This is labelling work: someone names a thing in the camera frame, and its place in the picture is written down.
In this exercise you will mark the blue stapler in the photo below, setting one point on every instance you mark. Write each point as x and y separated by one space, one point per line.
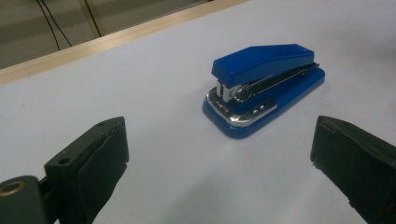
264 62

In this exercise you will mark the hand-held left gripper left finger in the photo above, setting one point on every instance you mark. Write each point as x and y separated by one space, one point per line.
93 168

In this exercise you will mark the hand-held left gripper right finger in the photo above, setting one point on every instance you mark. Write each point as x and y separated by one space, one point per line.
358 165

